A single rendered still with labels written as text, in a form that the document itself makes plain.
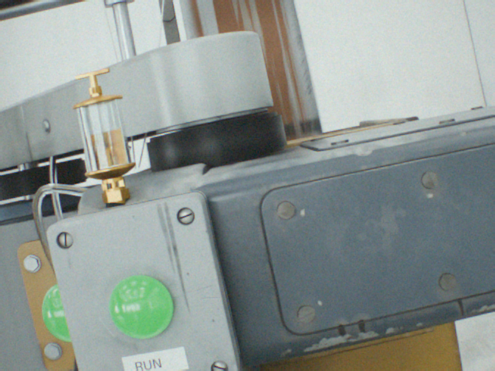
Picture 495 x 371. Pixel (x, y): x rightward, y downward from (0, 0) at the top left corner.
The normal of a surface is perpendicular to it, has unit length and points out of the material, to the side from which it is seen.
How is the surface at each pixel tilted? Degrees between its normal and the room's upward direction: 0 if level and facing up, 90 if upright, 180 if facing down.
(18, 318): 90
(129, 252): 90
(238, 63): 90
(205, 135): 90
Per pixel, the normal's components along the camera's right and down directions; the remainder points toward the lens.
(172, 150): -0.57, 0.16
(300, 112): 0.00, 0.05
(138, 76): -0.76, 0.19
